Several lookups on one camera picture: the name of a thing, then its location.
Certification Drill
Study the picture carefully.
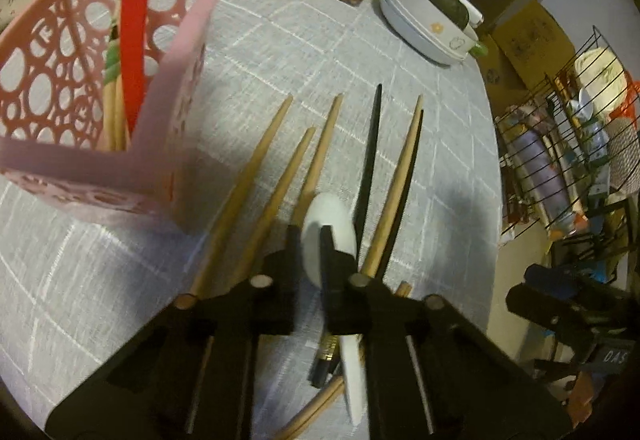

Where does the plain wooden chopstick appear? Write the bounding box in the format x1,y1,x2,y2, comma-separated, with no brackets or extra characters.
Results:
361,94,425,277
114,74,133,151
274,282,413,440
231,127,317,281
191,94,294,297
291,93,345,227

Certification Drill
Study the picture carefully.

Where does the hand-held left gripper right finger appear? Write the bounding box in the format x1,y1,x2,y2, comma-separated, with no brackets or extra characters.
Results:
320,226,571,440

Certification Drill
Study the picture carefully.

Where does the grey checked tablecloth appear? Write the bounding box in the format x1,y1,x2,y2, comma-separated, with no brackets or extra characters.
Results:
0,0,503,440

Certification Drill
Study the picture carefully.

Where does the black wire rack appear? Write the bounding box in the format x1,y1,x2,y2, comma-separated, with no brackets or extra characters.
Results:
494,24,640,237

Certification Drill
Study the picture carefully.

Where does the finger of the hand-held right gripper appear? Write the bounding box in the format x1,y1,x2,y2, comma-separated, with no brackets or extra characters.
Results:
506,285,597,339
524,264,609,291

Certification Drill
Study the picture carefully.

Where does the white ceramic spoon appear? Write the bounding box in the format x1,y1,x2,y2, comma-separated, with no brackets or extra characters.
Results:
301,192,369,427

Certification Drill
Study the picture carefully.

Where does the dark green squash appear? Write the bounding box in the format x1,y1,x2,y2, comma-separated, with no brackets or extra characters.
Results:
412,0,471,29

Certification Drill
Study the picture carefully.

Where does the cream round bag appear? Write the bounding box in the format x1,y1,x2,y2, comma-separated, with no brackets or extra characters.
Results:
573,48,629,106

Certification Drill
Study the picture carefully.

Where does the pink perforated plastic basket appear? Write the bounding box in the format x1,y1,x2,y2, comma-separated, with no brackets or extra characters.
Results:
0,0,236,233

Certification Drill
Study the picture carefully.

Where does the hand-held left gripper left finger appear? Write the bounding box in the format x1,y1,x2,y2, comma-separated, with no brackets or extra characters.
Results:
45,224,303,440

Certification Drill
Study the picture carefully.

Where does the purple bag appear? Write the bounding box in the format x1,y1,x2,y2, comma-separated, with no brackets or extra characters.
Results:
510,127,572,227

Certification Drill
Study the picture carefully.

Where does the stack of white bowls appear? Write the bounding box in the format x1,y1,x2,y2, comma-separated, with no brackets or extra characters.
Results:
379,0,482,66

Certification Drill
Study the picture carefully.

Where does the wooden chopstick with green band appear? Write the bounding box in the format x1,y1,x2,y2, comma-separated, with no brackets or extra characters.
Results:
102,22,124,151

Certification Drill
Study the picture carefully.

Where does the cardboard box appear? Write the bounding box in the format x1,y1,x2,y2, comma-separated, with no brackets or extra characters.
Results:
477,0,576,121

